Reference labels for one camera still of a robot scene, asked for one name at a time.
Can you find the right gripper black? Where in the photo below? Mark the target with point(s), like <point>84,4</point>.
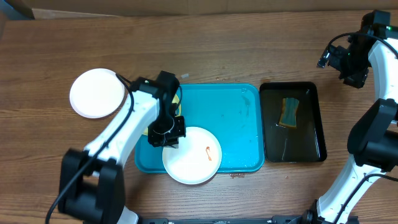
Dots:
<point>358,80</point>

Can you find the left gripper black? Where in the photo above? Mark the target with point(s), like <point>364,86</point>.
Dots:
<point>156,140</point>

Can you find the green yellow sponge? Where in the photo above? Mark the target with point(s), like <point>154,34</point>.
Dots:
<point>288,116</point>

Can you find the white plate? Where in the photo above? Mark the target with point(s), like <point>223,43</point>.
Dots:
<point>96,93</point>
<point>196,159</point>

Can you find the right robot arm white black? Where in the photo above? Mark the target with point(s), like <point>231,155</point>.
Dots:
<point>371,145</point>

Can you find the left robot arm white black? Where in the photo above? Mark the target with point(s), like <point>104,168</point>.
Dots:
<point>92,181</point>

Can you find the black water tray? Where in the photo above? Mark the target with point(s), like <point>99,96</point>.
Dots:
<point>306,142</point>

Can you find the yellow plate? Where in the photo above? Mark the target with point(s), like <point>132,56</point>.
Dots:
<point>178,107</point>

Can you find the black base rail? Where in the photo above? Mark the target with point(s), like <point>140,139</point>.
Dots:
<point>277,219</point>

